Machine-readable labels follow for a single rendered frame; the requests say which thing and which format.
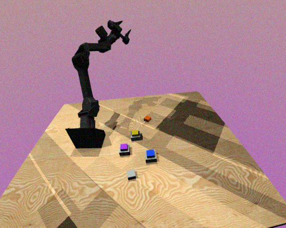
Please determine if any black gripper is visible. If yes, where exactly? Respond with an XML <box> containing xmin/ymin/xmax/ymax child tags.
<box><xmin>107</xmin><ymin>20</ymin><xmax>131</xmax><ymax>44</ymax></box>

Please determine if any blue button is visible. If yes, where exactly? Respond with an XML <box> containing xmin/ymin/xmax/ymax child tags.
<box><xmin>145</xmin><ymin>149</ymin><xmax>157</xmax><ymax>163</ymax></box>

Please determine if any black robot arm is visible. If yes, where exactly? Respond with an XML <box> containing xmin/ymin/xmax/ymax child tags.
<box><xmin>72</xmin><ymin>23</ymin><xmax>122</xmax><ymax>128</ymax></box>

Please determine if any orange block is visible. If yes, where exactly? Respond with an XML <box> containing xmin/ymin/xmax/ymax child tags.
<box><xmin>144</xmin><ymin>116</ymin><xmax>151</xmax><ymax>122</ymax></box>

